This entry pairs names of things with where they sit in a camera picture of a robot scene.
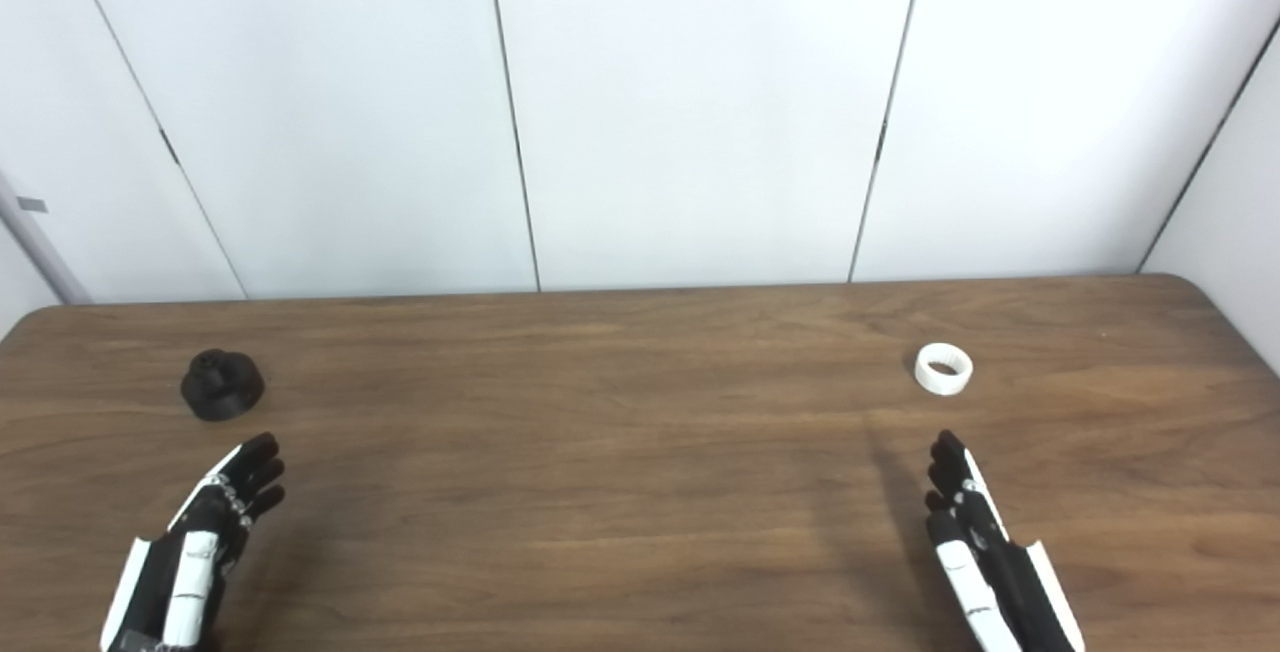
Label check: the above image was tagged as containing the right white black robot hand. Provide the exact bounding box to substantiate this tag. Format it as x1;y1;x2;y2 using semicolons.
924;429;1087;652

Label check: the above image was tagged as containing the round black plastic part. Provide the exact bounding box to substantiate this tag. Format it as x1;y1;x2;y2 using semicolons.
180;349;267;423

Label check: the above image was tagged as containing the white plastic ring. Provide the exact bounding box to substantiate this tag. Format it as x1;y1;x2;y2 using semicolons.
913;342;975;398

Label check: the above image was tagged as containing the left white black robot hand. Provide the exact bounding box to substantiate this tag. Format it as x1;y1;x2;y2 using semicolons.
100;432;287;652

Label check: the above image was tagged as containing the grey corner wall post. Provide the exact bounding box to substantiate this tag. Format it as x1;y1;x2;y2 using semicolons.
0;170;93;306

